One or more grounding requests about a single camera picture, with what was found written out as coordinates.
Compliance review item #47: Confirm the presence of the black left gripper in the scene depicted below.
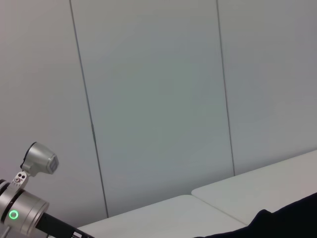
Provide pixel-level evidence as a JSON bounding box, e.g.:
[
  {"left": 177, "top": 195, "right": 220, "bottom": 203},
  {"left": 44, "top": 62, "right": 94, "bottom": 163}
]
[{"left": 36, "top": 212, "right": 95, "bottom": 238}]

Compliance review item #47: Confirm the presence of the black shirt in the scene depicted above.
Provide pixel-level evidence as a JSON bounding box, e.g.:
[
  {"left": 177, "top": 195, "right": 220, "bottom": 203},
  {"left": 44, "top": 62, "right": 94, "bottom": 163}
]
[{"left": 192, "top": 191, "right": 317, "bottom": 238}]

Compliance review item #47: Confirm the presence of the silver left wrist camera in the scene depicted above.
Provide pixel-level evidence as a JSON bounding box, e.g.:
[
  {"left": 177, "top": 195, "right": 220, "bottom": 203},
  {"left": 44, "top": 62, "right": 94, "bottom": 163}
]
[{"left": 13, "top": 141, "right": 59, "bottom": 186}]

